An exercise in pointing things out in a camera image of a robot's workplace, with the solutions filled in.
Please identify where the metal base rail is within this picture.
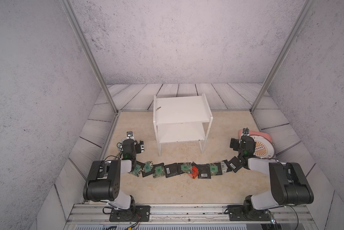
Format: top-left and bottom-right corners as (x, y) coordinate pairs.
(65, 203), (317, 230)

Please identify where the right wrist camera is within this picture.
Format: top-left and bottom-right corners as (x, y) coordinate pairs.
(242, 128), (250, 136)

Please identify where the round patterned plate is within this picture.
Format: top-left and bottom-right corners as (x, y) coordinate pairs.
(251, 135), (276, 159)

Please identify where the white two-tier shelf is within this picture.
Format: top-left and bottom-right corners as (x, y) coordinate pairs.
(153, 94), (213, 156)

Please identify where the green tea bag top shelf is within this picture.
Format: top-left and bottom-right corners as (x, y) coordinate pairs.
(177, 162), (193, 175)

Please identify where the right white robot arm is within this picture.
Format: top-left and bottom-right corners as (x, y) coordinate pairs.
(227, 134), (314, 221)

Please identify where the yellow patterned bowl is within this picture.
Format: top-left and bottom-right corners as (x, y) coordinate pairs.
(116, 139), (125, 151)

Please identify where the left metal frame post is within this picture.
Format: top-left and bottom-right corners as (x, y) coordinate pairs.
(60, 0), (118, 114)

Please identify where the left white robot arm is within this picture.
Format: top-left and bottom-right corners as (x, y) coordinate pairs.
(83, 139), (144, 221)

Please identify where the metal frame post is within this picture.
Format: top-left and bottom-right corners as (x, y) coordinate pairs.
(60, 0), (118, 114)
(250, 0), (315, 115)

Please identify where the pink tray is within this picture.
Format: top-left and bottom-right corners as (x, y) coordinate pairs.
(248, 130), (273, 144)

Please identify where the small green tea bag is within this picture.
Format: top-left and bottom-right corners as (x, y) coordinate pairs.
(208, 162), (223, 176)
(130, 161), (145, 177)

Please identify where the right metal frame post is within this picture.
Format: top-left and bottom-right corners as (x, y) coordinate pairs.
(250, 0), (315, 115)

